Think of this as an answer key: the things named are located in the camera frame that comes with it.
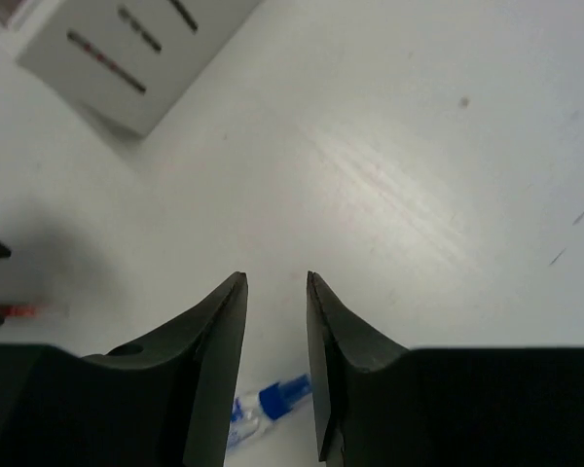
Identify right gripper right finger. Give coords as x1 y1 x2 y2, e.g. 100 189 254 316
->
307 271 407 462

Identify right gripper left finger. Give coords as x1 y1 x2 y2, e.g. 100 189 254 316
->
87 271 248 466

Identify red gel pen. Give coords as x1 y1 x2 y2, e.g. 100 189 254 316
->
0 305 44 320

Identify clear blue spray bottle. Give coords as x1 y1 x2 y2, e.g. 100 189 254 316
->
227 374 312 452

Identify white slotted pen holder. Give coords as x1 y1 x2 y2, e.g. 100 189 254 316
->
0 0 259 137

